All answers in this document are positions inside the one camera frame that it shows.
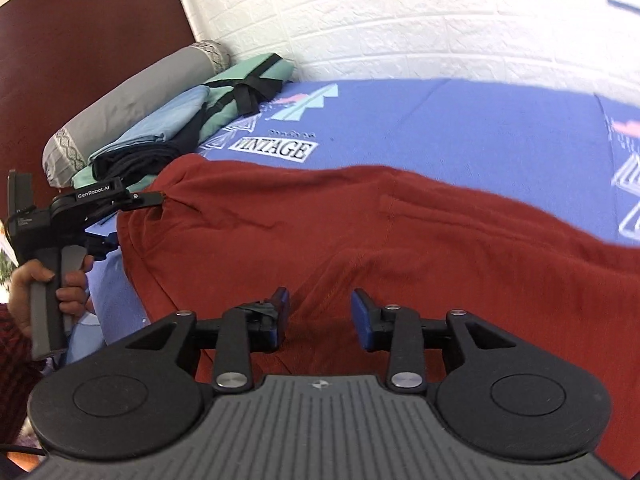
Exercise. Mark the black folded garment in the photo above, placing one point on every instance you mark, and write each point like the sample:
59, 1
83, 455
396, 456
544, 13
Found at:
135, 162

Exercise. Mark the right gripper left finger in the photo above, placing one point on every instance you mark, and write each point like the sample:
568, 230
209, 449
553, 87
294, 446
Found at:
265, 323

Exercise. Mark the grey bolster pillow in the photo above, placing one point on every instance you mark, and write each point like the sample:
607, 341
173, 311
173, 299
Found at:
102, 122

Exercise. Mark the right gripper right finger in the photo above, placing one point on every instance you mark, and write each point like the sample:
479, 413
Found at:
376, 325

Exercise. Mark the red pants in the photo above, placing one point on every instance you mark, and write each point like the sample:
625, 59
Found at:
228, 233

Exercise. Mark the light blue folded cloth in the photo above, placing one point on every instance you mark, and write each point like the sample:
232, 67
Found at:
161, 125

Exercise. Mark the blue printed bed sheet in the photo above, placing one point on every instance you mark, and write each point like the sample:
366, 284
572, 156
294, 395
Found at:
571, 155

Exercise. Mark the brown wooden headboard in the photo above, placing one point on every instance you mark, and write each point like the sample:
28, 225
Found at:
59, 56

